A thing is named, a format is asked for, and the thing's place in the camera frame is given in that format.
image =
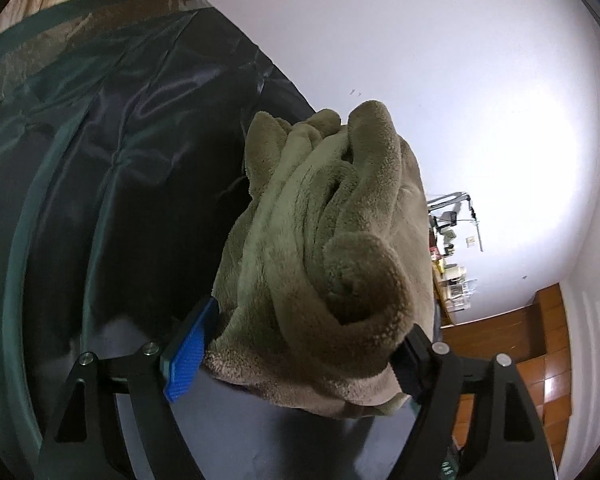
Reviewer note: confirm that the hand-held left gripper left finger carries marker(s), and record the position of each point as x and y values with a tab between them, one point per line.
187	360

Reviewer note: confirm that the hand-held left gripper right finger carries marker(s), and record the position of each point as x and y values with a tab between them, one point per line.
420	355

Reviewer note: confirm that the brown fleece garment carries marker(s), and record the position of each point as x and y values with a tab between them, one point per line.
330	260

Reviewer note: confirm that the wooden desk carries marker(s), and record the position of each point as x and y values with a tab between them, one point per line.
442	300

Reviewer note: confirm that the white cup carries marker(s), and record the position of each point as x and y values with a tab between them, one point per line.
457	271

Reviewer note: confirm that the dark satin bed cover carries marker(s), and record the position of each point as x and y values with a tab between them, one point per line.
105	185

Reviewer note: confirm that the wall socket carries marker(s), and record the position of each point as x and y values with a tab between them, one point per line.
470	241

